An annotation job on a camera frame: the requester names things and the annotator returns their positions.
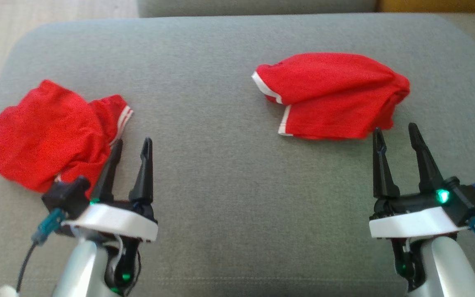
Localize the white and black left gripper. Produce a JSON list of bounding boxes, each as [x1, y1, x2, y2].
[[61, 138, 158, 248]]

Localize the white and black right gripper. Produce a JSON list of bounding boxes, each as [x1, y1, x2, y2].
[[369, 123, 469, 239]]

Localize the red and white basketball jersey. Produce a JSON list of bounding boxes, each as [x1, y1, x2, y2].
[[0, 79, 134, 194]]

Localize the red shorts with white stripe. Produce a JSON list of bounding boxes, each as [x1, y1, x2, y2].
[[251, 52, 410, 141]]

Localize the grey fabric sofa seat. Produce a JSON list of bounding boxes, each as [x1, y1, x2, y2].
[[0, 12, 475, 297]]

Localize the yellow cushion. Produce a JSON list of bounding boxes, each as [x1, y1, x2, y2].
[[377, 0, 475, 15]]

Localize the grey sofa back cushion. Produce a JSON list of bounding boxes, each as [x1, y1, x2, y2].
[[136, 0, 380, 18]]

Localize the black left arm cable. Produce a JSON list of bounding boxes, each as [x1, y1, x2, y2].
[[15, 241, 40, 293]]

